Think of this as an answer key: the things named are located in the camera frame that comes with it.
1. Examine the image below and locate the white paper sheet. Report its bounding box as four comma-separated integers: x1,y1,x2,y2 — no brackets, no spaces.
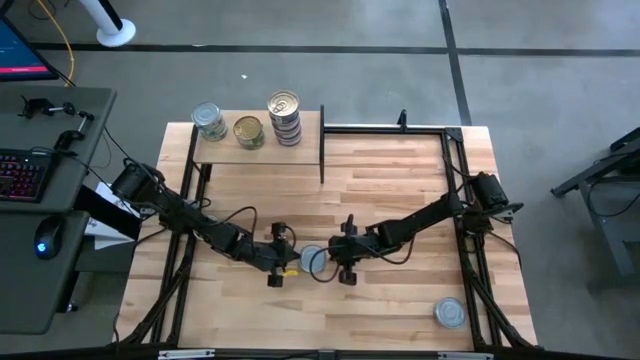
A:
83,182,137,251

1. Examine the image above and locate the black flat box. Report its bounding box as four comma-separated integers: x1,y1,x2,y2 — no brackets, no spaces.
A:
74,184,144,241

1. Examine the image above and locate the silver edge bracket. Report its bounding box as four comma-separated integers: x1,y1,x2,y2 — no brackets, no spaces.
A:
157,349,216,360
437,351,495,360

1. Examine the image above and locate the backlit black keyboard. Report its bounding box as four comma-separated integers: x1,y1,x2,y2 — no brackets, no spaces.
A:
0,148,57,204

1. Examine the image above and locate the wooden shelf with black legs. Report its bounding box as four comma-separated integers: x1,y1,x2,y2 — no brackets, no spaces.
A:
189,103,326,185

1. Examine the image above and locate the black metal frame pole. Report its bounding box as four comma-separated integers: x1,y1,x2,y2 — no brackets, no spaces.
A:
117,108,539,351

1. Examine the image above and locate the black desk clamp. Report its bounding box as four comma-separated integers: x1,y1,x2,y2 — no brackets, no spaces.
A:
18,96,77,120
53,109,96,152

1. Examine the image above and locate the black computer mouse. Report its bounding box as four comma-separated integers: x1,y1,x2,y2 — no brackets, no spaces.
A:
33,216,66,261

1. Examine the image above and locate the monitor with pink bar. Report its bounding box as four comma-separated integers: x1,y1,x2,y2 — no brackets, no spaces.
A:
0,14,60,83

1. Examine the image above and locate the grey side desk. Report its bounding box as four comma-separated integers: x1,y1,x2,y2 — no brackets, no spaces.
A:
0,85,119,335

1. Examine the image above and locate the black metal stand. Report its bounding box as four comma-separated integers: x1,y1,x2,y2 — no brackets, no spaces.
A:
549,125,640,294

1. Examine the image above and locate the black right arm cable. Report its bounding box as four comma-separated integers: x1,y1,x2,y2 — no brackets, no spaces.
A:
308,234,416,284

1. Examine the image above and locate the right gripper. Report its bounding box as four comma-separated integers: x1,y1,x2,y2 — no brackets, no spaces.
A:
327,214,386,287

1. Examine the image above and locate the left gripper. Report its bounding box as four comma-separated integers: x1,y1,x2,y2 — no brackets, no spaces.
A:
234,222,301,289

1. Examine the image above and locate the yellow cable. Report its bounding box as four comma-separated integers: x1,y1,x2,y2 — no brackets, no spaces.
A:
34,0,77,87

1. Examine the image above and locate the white pole base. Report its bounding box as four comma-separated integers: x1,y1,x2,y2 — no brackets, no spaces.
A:
78,0,137,49

